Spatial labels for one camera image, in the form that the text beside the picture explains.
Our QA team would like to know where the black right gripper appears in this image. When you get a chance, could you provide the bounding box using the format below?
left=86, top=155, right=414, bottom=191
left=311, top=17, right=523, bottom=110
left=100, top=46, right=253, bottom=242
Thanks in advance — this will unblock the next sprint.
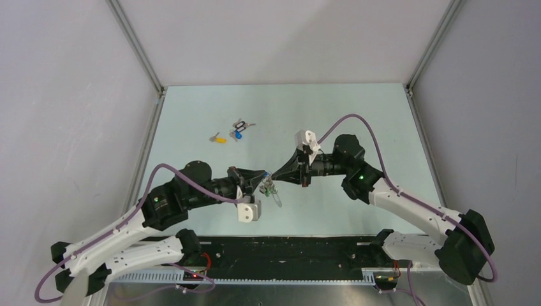
left=272, top=147, right=350, bottom=187

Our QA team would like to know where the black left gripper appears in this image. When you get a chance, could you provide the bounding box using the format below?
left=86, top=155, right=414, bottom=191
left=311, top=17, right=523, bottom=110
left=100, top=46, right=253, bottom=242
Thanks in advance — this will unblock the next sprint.
left=186, top=166, right=266, bottom=209

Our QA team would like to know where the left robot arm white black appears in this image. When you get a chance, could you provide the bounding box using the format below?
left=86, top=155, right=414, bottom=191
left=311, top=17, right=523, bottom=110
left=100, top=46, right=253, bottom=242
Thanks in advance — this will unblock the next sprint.
left=51, top=161, right=266, bottom=296

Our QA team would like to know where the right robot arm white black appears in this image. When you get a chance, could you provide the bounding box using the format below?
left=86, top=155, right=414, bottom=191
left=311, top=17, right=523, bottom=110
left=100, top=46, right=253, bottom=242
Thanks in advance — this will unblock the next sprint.
left=271, top=131, right=495, bottom=286

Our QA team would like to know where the blue tagged key on table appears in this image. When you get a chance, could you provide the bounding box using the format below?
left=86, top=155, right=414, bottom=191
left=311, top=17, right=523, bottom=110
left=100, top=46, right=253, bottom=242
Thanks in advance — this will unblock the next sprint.
left=229, top=130, right=242, bottom=142

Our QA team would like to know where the yellow tagged key on table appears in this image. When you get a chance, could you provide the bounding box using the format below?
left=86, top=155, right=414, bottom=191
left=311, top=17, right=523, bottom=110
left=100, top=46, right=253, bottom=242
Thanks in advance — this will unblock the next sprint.
left=209, top=133, right=227, bottom=144

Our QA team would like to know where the black tagged key on table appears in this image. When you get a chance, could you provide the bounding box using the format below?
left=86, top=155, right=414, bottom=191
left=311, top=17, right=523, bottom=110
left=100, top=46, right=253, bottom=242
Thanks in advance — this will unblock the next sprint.
left=233, top=119, right=255, bottom=133

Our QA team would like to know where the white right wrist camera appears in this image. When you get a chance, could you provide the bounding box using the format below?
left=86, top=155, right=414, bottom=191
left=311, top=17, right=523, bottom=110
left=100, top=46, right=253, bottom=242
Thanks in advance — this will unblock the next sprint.
left=295, top=130, right=321, bottom=165

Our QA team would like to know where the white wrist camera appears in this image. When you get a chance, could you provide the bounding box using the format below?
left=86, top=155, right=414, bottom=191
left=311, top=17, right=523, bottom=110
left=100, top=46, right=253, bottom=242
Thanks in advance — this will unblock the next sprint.
left=295, top=130, right=321, bottom=165
left=235, top=186, right=262, bottom=223

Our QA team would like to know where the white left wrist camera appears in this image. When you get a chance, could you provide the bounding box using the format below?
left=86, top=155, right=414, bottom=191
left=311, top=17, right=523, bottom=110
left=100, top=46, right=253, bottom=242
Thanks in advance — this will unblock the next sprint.
left=235, top=186, right=262, bottom=223

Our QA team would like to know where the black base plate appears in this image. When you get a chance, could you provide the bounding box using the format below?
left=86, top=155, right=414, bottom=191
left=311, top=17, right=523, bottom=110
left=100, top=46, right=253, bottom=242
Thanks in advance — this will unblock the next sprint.
left=180, top=236, right=408, bottom=282

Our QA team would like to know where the left aluminium corner post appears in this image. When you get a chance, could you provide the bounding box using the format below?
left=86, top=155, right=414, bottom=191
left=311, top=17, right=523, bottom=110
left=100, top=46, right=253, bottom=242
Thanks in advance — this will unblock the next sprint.
left=105, top=0, right=165, bottom=97

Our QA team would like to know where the aluminium corner post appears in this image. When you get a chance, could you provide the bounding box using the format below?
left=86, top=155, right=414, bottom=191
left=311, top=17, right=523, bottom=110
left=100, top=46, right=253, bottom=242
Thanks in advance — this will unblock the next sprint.
left=405, top=0, right=466, bottom=97
left=105, top=0, right=165, bottom=97

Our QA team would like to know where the aluminium frame rail front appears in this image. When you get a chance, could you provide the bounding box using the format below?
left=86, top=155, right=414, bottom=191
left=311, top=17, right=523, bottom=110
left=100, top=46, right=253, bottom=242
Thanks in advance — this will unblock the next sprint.
left=97, top=240, right=480, bottom=288

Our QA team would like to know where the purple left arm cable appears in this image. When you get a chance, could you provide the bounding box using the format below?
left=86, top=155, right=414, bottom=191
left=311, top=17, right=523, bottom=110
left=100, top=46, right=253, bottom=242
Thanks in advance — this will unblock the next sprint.
left=34, top=163, right=248, bottom=304

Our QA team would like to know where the right aluminium corner post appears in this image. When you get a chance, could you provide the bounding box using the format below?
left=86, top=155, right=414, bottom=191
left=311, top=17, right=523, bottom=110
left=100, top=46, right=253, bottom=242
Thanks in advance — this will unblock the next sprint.
left=405, top=0, right=466, bottom=97

